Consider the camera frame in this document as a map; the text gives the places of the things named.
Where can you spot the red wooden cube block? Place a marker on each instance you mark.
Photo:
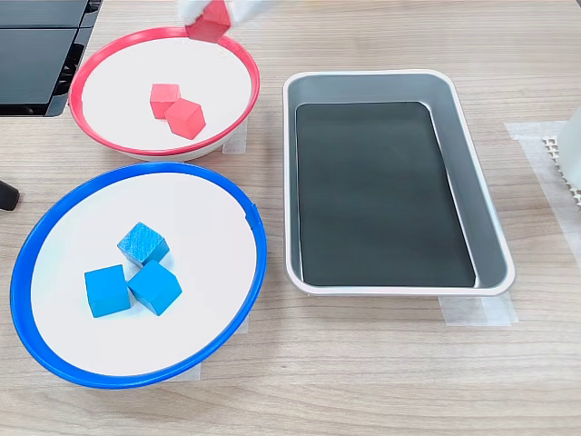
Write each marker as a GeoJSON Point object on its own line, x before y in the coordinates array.
{"type": "Point", "coordinates": [161, 96]}
{"type": "Point", "coordinates": [185, 119]}
{"type": "Point", "coordinates": [209, 25]}

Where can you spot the blue wooden cube block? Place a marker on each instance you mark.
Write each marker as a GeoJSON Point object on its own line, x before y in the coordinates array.
{"type": "Point", "coordinates": [107, 291]}
{"type": "Point", "coordinates": [143, 243]}
{"type": "Point", "coordinates": [155, 287]}

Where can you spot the black tray liner mat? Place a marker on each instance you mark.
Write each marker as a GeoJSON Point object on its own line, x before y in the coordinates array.
{"type": "Point", "coordinates": [381, 195]}

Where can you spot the silver metal tray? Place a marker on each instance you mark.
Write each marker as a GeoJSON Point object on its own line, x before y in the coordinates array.
{"type": "Point", "coordinates": [492, 254]}

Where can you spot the red-rimmed white dish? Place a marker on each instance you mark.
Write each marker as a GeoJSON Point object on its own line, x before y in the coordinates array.
{"type": "Point", "coordinates": [127, 118]}

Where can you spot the clear tape strip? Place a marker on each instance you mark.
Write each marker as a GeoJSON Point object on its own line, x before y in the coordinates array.
{"type": "Point", "coordinates": [243, 324]}
{"type": "Point", "coordinates": [193, 371]}
{"type": "Point", "coordinates": [236, 138]}
{"type": "Point", "coordinates": [476, 311]}

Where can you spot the black flat electronic device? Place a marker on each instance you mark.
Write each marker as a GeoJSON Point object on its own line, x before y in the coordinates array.
{"type": "Point", "coordinates": [36, 68]}

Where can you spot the blue-rimmed white dish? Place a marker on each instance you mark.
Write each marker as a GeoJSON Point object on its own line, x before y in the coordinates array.
{"type": "Point", "coordinates": [204, 254]}

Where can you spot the black rounded stand foot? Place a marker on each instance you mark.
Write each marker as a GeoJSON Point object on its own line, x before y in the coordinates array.
{"type": "Point", "coordinates": [8, 195]}

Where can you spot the wide clear tape patch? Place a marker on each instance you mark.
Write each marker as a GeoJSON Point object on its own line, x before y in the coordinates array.
{"type": "Point", "coordinates": [531, 136]}

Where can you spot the white mesh base mat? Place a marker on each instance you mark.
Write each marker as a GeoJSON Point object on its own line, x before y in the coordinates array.
{"type": "Point", "coordinates": [554, 154]}

